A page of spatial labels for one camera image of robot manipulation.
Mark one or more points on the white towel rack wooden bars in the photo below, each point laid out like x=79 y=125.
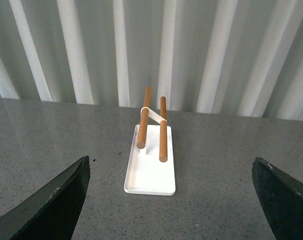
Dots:
x=150 y=169

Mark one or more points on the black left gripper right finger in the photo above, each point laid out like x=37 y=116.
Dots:
x=281 y=198

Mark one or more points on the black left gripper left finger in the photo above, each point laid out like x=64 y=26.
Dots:
x=53 y=211

